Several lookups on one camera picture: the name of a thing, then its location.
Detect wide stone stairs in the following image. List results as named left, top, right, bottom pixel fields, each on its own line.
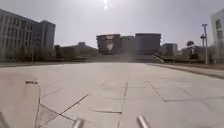
left=89, top=53, right=165, bottom=64

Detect grey stone slab plaza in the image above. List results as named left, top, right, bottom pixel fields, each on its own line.
left=0, top=61, right=224, bottom=128

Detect low building with sloped roof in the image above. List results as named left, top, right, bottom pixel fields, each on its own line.
left=54, top=41, right=100, bottom=61

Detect dark block building complex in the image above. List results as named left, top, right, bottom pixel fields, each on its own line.
left=95, top=32, right=163, bottom=56

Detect small pale building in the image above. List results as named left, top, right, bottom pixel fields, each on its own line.
left=161, top=42, right=179, bottom=57

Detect robot's own part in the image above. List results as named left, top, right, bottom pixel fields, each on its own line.
left=72, top=117, right=85, bottom=128
left=136, top=114, right=151, bottom=128

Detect round-crowned tree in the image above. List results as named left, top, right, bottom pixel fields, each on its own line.
left=186, top=40, right=195, bottom=61

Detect raised stone ledge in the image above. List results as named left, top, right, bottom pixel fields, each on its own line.
left=146, top=62, right=224, bottom=80

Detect lamp pole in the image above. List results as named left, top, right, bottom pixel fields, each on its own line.
left=200, top=23, right=209, bottom=65

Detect grey building with window rows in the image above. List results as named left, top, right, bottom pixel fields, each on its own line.
left=0, top=8, right=57, bottom=62

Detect white tall building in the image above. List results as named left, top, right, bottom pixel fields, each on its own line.
left=210, top=8, right=224, bottom=63

